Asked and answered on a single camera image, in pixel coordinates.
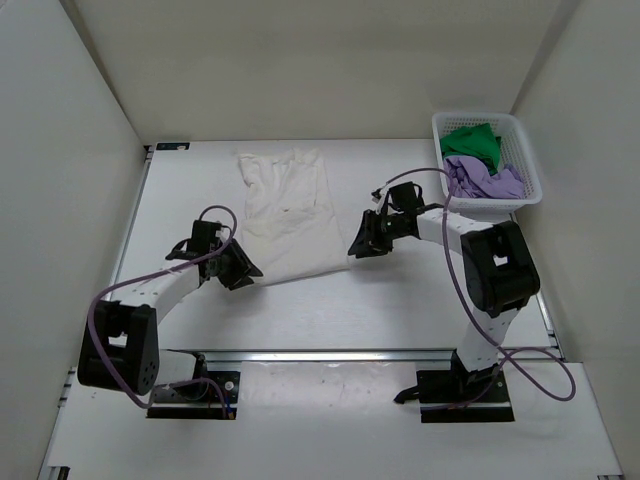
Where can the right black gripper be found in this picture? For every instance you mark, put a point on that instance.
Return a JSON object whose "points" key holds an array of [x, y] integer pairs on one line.
{"points": [[375, 233]]}

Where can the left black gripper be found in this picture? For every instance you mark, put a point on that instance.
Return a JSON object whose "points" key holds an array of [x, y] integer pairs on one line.
{"points": [[232, 265]]}

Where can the cream white t-shirt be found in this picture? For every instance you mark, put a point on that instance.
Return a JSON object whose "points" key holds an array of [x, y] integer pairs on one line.
{"points": [[290, 230]]}

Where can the purple t-shirt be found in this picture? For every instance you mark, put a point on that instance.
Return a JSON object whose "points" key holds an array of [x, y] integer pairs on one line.
{"points": [[468, 177]]}

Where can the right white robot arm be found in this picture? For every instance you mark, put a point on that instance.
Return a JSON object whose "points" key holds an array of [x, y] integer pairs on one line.
{"points": [[499, 274]]}

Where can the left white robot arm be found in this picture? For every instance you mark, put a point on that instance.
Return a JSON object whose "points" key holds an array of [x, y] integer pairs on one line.
{"points": [[120, 349]]}

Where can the white plastic basket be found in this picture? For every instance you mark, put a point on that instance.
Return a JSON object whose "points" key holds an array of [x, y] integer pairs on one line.
{"points": [[515, 150]]}

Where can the green t-shirt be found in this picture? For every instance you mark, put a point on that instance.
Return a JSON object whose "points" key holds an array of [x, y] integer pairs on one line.
{"points": [[476, 141]]}

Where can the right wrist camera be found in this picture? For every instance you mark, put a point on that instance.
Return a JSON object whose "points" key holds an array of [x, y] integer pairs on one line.
{"points": [[381, 198]]}

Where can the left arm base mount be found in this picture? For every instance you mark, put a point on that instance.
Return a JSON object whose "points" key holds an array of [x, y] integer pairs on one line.
{"points": [[201, 401]]}

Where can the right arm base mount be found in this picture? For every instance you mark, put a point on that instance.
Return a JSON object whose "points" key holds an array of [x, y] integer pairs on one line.
{"points": [[458, 396]]}

